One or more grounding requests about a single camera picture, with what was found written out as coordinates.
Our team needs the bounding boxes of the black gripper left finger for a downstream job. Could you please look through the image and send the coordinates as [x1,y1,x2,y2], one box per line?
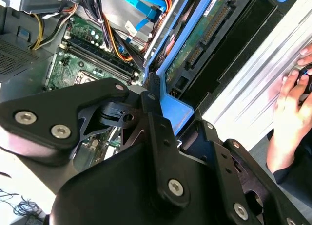
[0,73,191,207]

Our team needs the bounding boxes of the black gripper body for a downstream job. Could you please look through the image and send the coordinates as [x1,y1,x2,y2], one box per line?
[50,142,226,225]

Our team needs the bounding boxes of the hard disk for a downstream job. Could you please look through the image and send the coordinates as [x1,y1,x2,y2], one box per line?
[142,0,305,137]

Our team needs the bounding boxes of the person's hand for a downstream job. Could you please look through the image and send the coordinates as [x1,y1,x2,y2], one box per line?
[266,43,312,174]

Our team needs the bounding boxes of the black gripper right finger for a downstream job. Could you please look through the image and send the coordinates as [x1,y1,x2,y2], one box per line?
[180,110,312,225]

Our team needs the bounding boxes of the round black tool blue ring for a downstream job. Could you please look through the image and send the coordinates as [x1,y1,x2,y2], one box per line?
[290,64,312,104]

